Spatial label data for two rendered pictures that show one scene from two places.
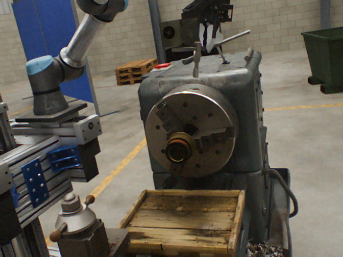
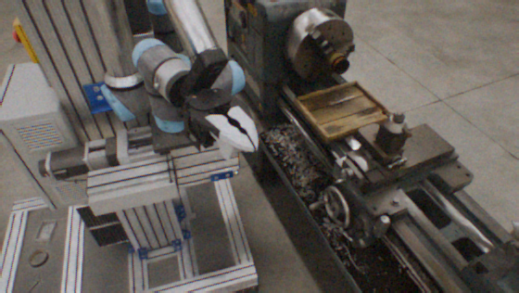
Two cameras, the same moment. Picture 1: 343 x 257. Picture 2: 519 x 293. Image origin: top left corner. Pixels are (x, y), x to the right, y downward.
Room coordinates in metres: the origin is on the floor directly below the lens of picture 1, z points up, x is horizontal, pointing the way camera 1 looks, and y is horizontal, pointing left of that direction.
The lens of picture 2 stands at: (0.29, 1.18, 1.95)
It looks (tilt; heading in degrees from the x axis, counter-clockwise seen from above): 45 degrees down; 316
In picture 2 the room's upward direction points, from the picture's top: straight up
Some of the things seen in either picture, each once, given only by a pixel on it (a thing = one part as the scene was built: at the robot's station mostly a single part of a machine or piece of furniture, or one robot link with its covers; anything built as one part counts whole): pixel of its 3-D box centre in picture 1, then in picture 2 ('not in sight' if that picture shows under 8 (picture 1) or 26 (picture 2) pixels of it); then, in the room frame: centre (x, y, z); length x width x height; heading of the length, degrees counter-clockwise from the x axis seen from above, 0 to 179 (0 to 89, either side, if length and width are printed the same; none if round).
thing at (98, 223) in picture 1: (85, 242); (392, 135); (0.63, 0.21, 1.07); 0.07 x 0.07 x 0.10; 70
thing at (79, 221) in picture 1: (74, 216); (397, 122); (0.62, 0.21, 1.13); 0.08 x 0.08 x 0.03
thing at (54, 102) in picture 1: (48, 99); (166, 36); (1.55, 0.51, 1.21); 0.15 x 0.15 x 0.10
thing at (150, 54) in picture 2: not in sight; (159, 66); (0.87, 0.90, 1.56); 0.11 x 0.08 x 0.09; 173
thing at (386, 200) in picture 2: not in sight; (404, 171); (0.55, 0.16, 0.90); 0.47 x 0.30 x 0.06; 70
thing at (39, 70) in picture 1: (43, 73); (161, 8); (1.56, 0.50, 1.33); 0.13 x 0.12 x 0.14; 144
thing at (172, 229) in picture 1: (181, 219); (342, 108); (0.95, 0.01, 0.89); 0.36 x 0.30 x 0.04; 70
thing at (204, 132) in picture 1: (212, 136); (345, 48); (1.09, -0.13, 1.09); 0.12 x 0.11 x 0.05; 70
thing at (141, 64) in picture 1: (138, 71); not in sight; (9.44, 0.59, 0.22); 1.25 x 0.86 x 0.44; 163
